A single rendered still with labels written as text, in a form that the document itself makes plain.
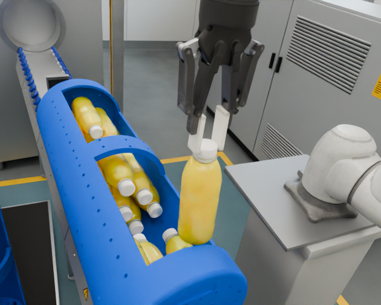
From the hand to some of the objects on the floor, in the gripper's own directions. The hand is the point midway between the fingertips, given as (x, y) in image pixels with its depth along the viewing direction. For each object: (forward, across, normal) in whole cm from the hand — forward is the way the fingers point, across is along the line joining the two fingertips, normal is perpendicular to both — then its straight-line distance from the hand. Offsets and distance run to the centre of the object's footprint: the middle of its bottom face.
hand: (208, 131), depth 53 cm
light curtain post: (+144, -26, -133) cm, 198 cm away
